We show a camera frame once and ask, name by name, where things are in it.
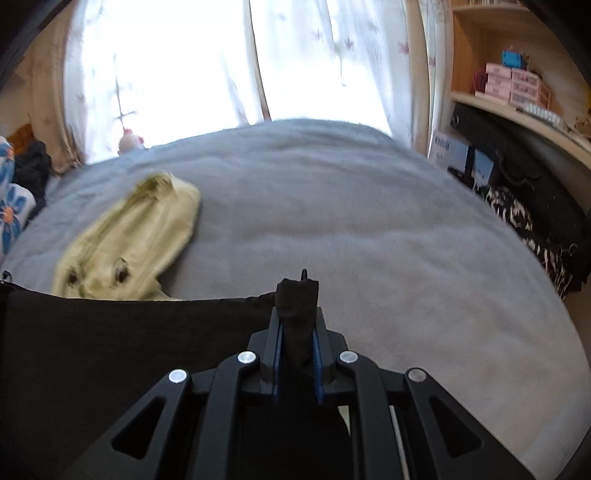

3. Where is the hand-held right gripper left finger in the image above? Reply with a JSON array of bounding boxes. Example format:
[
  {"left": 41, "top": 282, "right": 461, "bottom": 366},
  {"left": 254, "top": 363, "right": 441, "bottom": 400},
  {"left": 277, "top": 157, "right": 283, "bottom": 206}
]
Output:
[{"left": 60, "top": 307, "right": 284, "bottom": 480}]

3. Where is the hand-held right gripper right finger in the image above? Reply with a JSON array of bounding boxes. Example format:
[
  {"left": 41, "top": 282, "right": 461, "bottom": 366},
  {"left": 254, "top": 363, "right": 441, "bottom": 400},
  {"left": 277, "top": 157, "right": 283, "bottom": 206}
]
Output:
[{"left": 311, "top": 308, "right": 539, "bottom": 480}]

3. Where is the yellow and black jacket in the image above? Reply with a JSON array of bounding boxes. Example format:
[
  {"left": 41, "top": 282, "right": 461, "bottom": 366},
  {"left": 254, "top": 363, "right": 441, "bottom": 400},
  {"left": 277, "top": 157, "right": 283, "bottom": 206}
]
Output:
[{"left": 0, "top": 172, "right": 352, "bottom": 480}]

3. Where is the black clothes pile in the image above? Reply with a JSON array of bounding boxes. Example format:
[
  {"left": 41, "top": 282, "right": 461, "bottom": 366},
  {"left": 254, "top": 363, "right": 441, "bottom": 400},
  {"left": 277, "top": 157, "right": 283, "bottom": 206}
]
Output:
[{"left": 14, "top": 141, "right": 54, "bottom": 208}]

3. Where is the grey-blue bed blanket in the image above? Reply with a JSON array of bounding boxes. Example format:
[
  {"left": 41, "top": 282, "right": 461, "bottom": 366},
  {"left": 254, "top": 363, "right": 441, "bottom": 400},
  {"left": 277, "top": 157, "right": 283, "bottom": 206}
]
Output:
[{"left": 0, "top": 117, "right": 583, "bottom": 480}]

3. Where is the white cardboard box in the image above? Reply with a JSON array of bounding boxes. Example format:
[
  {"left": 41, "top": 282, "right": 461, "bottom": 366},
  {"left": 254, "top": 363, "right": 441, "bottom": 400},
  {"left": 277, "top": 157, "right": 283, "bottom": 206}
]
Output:
[{"left": 428, "top": 130, "right": 495, "bottom": 183}]

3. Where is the black and white zebra cloth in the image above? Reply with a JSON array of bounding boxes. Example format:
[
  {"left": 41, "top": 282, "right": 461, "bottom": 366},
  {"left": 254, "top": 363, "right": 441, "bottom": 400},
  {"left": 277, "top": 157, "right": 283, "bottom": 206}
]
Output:
[{"left": 478, "top": 185, "right": 575, "bottom": 301}]

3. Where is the white and pink plush toy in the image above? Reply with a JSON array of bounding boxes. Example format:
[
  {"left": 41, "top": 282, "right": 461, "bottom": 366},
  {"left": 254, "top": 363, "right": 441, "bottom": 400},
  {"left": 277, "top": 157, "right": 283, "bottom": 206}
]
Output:
[{"left": 117, "top": 129, "right": 147, "bottom": 155}]

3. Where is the long black case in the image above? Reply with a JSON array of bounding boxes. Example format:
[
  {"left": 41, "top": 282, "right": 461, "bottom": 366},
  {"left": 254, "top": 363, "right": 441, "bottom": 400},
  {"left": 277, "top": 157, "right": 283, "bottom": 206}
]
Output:
[{"left": 450, "top": 104, "right": 591, "bottom": 282}]

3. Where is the beige floral curtain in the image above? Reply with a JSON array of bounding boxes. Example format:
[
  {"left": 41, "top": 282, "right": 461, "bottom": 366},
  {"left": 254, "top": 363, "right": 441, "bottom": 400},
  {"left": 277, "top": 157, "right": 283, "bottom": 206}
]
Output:
[
  {"left": 404, "top": 0, "right": 455, "bottom": 153},
  {"left": 18, "top": 9, "right": 88, "bottom": 169}
]

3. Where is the blue floral rolled quilt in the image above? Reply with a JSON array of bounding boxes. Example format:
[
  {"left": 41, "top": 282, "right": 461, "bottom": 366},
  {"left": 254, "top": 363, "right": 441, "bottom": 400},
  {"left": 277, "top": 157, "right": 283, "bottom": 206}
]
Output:
[{"left": 0, "top": 138, "right": 38, "bottom": 257}]

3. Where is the light wooden desk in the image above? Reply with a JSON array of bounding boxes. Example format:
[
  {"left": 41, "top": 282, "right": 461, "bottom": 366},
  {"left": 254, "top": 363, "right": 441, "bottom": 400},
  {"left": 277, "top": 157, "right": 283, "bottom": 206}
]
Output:
[{"left": 450, "top": 90, "right": 591, "bottom": 153}]

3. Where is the pink drawer organizer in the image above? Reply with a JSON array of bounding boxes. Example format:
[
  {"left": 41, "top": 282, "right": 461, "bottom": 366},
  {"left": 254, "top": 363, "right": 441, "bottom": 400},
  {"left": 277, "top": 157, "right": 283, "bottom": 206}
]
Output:
[{"left": 475, "top": 62, "right": 542, "bottom": 108}]

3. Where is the wooden bookshelf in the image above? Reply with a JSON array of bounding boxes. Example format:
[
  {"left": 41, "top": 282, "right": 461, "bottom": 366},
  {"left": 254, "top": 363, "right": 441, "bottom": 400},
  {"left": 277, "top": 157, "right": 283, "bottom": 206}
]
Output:
[{"left": 445, "top": 0, "right": 591, "bottom": 112}]

